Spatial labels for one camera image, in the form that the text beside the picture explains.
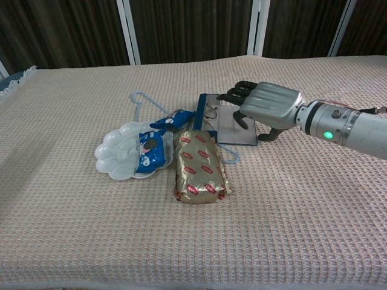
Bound silver right hand black fingers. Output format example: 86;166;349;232
216;80;304;142

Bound twisted blue cookie packet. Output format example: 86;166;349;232
150;109;197;132

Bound gold snack packet red labels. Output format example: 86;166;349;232
172;128;233;205

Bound flat blue cookie packet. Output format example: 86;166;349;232
134;129;166;175

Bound white flower-shaped paint palette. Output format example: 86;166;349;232
94;120;175;181

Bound beige waffle tablecloth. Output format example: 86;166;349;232
0;55;387;286

